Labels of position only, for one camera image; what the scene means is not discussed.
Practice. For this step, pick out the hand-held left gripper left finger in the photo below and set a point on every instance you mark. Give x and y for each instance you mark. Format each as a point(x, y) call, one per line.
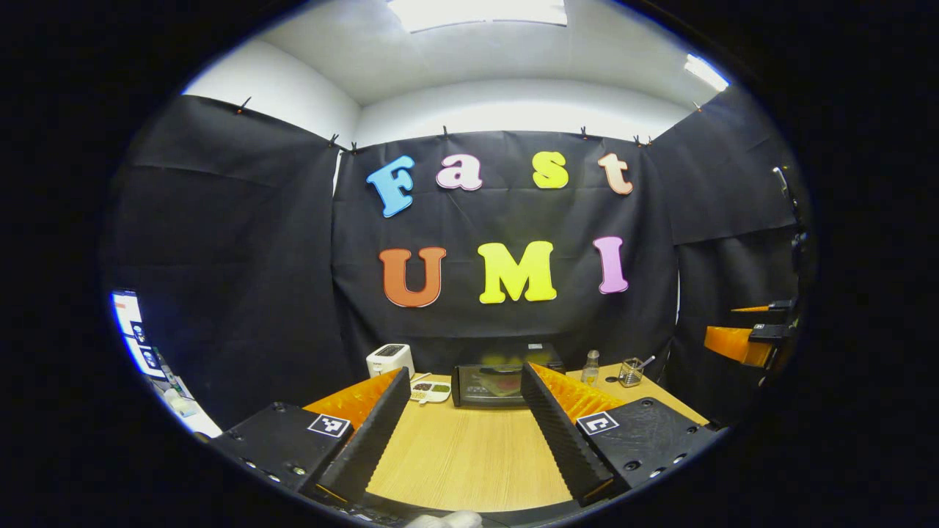
point(370, 444)

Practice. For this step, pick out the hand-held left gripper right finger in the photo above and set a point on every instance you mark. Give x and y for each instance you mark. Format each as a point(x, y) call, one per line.
point(561, 444)

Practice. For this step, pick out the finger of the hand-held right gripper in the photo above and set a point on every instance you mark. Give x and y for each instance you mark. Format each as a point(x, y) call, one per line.
point(733, 343)
point(781, 305)

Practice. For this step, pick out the black electric oven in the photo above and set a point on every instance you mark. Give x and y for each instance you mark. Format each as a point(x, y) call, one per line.
point(484, 385)

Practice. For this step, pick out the white divided snack plate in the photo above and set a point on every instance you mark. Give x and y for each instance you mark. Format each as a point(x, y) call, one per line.
point(429, 392)

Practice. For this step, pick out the clear glass bottle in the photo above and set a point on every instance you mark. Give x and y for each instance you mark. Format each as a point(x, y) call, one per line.
point(590, 370)

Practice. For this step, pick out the white toaster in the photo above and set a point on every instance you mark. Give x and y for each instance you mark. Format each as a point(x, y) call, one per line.
point(390, 359)

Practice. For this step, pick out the white side desk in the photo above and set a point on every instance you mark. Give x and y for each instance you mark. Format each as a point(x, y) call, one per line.
point(194, 414)

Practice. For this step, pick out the small ceiling light panel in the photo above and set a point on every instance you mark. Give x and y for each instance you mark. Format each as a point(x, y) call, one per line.
point(706, 71)

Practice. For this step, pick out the computer monitor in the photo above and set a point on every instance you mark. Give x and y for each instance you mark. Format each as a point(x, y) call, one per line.
point(136, 330)

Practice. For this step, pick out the large ceiling light panel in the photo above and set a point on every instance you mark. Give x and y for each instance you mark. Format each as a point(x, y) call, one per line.
point(477, 13)

